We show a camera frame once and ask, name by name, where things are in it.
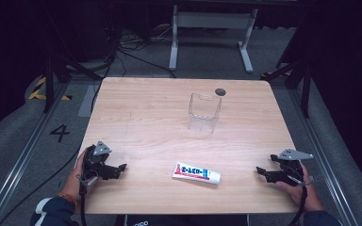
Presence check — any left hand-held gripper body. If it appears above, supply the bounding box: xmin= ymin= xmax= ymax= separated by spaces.
xmin=82 ymin=139 xmax=113 ymax=186

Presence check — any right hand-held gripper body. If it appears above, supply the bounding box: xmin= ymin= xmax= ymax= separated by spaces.
xmin=270 ymin=148 xmax=315 ymax=187

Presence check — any person's left hand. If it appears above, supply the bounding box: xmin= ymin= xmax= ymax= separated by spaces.
xmin=61 ymin=150 xmax=100 ymax=203

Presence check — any person's right hand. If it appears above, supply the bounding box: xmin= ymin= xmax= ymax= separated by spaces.
xmin=274 ymin=162 xmax=325 ymax=213

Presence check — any white toothpaste tube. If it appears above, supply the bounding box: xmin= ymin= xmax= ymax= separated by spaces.
xmin=171 ymin=161 xmax=222 ymax=186

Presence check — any clear plastic container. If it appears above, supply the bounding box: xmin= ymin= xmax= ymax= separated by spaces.
xmin=187 ymin=91 xmax=222 ymax=135

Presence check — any yellow black floor tape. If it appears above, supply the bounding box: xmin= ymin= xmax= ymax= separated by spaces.
xmin=27 ymin=76 xmax=74 ymax=102

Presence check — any black tripod stand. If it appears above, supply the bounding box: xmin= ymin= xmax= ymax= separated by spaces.
xmin=262 ymin=18 xmax=316 ymax=120
xmin=42 ymin=53 xmax=105 ymax=114

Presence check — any metal floor rail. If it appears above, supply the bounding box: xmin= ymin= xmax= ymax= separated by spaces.
xmin=0 ymin=82 xmax=71 ymax=226
xmin=287 ymin=88 xmax=362 ymax=226

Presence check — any right hand-held gripper cable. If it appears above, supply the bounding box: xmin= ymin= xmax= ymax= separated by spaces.
xmin=284 ymin=163 xmax=316 ymax=226

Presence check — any hand-held gripper cable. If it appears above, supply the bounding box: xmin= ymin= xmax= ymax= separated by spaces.
xmin=76 ymin=174 xmax=91 ymax=226
xmin=284 ymin=163 xmax=316 ymax=226

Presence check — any left hand-held gripper cable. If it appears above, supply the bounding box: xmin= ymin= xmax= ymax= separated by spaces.
xmin=76 ymin=174 xmax=91 ymax=226

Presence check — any orange bracelet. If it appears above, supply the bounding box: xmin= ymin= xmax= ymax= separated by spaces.
xmin=57 ymin=191 xmax=77 ymax=207

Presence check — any black floor cable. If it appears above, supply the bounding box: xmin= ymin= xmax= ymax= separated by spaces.
xmin=0 ymin=144 xmax=83 ymax=226

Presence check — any bundle of black cables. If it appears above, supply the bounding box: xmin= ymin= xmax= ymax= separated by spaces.
xmin=89 ymin=18 xmax=178 ymax=112

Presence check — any white metal desk frame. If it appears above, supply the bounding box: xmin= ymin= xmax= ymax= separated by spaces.
xmin=168 ymin=4 xmax=259 ymax=74

